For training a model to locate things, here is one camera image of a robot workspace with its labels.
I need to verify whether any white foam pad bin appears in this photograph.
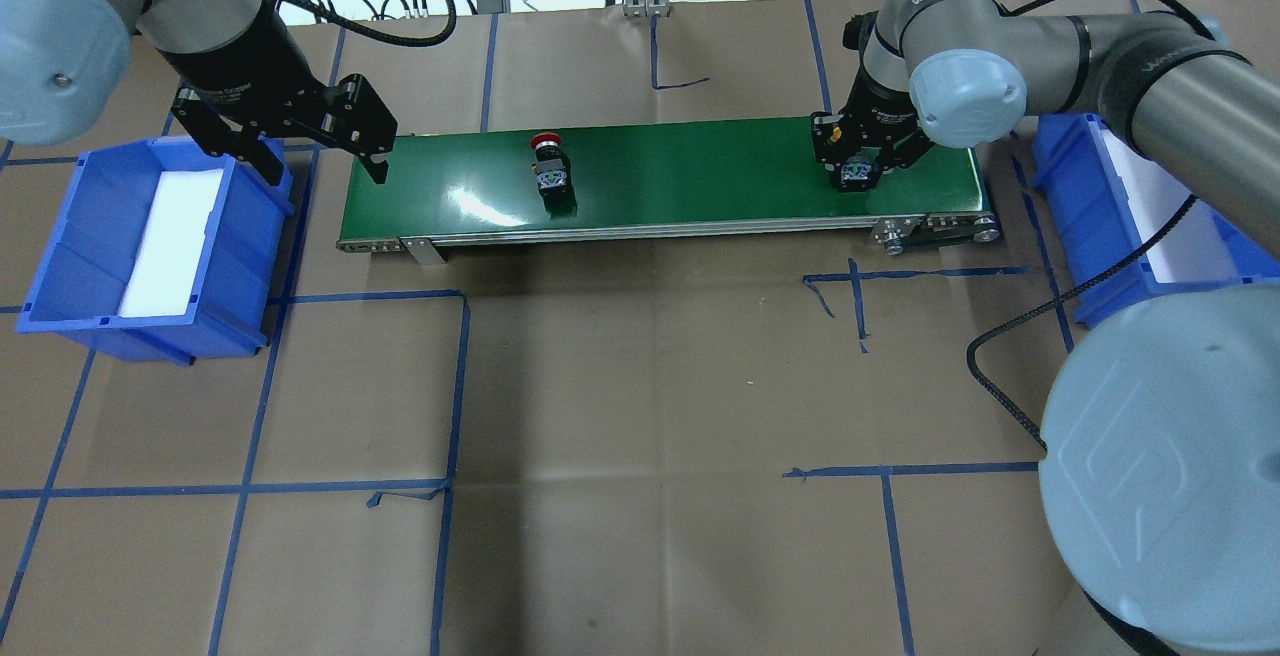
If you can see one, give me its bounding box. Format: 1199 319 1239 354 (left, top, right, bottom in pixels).
116 169 223 318
1101 129 1239 284

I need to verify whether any white foam pad left bin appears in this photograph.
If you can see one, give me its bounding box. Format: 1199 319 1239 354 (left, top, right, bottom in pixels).
116 169 223 318

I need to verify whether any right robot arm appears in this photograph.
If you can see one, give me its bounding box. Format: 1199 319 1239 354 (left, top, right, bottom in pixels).
812 0 1277 655

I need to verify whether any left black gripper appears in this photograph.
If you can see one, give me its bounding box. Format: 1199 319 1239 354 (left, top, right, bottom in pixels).
170 31 398 187

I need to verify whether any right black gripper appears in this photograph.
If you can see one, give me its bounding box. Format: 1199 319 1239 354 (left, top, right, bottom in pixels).
810 70 933 192

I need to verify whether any black braided cable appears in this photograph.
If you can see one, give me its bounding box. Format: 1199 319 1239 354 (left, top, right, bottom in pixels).
965 193 1201 452

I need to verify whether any left blue bin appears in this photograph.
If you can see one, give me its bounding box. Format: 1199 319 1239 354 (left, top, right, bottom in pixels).
15 137 294 366

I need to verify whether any yellow push button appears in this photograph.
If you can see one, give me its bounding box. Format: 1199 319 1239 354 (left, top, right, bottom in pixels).
832 126 878 193

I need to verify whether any white foam pad right bin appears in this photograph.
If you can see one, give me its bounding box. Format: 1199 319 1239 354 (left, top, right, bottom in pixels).
1101 129 1239 284

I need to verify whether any green conveyor belt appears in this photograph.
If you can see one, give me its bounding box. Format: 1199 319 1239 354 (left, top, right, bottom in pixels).
335 117 1002 264

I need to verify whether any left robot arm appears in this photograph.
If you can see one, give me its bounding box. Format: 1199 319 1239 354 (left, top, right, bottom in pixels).
1 0 398 185

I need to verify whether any red push button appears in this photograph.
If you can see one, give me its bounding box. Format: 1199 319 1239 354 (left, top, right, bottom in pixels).
530 131 573 201

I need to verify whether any blue bin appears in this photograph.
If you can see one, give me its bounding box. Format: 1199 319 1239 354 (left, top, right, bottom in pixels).
15 137 294 366
1032 114 1279 328

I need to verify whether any right blue bin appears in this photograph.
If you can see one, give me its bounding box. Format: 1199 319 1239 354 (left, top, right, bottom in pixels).
1032 114 1279 328

